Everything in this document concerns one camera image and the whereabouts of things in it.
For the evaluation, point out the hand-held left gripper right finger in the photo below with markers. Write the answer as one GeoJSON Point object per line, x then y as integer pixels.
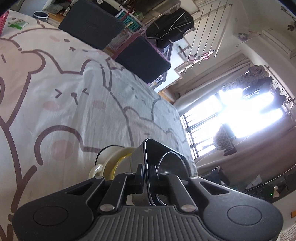
{"type": "Point", "coordinates": [175, 187]}

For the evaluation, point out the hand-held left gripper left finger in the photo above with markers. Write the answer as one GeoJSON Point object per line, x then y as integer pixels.
{"type": "Point", "coordinates": [120, 185]}

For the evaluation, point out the round steel bowl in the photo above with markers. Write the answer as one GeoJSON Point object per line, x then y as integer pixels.
{"type": "Point", "coordinates": [167, 163]}

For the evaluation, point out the square steel bowl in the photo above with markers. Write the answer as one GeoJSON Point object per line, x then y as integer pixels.
{"type": "Point", "coordinates": [161, 147]}
{"type": "Point", "coordinates": [137, 160]}

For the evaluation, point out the black window railing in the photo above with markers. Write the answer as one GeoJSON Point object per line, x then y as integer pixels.
{"type": "Point", "coordinates": [196, 129]}

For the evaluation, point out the hanging net bag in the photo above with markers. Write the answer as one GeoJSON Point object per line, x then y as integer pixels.
{"type": "Point", "coordinates": [224, 139]}

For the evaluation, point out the black power strip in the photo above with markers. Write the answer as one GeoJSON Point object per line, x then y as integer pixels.
{"type": "Point", "coordinates": [260, 193]}

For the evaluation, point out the beige curtain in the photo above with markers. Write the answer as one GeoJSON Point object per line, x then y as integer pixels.
{"type": "Point", "coordinates": [254, 153]}
{"type": "Point", "coordinates": [208, 76]}

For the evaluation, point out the cartoon printed tablecloth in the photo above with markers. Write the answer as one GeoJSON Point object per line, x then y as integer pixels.
{"type": "Point", "coordinates": [69, 92]}

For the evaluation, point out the dark grey chair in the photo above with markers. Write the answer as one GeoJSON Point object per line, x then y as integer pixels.
{"type": "Point", "coordinates": [141, 58]}
{"type": "Point", "coordinates": [90, 25]}

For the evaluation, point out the patterned hanging cloth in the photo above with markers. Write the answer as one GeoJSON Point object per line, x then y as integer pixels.
{"type": "Point", "coordinates": [254, 71]}

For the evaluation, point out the white clothes drying rack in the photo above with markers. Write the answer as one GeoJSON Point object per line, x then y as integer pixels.
{"type": "Point", "coordinates": [208, 30]}

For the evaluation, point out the black vest with white trim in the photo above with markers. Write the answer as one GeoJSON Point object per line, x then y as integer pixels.
{"type": "Point", "coordinates": [171, 25]}

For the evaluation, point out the teal sign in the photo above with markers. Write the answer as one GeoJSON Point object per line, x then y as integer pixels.
{"type": "Point", "coordinates": [128, 20]}

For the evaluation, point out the white air conditioner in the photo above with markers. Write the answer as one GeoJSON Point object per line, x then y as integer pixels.
{"type": "Point", "coordinates": [278, 40]}

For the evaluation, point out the dark round trash can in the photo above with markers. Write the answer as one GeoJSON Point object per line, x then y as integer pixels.
{"type": "Point", "coordinates": [40, 15]}

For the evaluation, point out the green packet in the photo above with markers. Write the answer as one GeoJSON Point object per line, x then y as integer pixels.
{"type": "Point", "coordinates": [17, 23]}

